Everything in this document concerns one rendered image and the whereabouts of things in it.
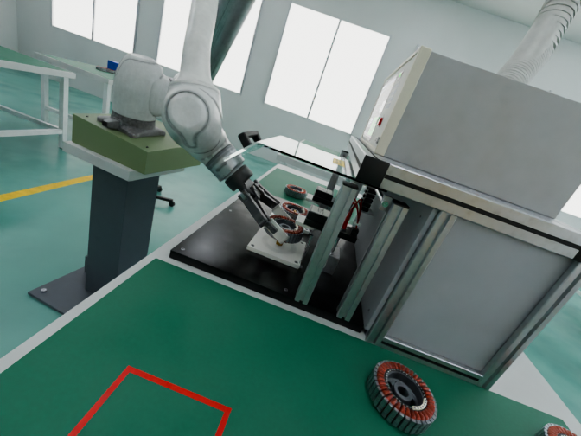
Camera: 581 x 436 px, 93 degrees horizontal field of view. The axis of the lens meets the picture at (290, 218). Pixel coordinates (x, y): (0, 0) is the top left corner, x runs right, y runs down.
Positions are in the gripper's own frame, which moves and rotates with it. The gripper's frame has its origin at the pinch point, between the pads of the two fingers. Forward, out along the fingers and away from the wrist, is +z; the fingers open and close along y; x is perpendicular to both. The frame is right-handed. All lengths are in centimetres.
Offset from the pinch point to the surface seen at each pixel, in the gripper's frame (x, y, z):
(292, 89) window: 13, -477, -83
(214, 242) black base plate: -13.6, 9.2, -10.0
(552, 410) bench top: 27, 25, 63
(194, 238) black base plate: -16.2, 10.6, -14.4
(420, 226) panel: 28.6, 21.6, 11.1
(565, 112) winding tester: 60, 13, 12
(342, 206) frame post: 19.6, 20.4, -0.7
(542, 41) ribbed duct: 135, -108, 30
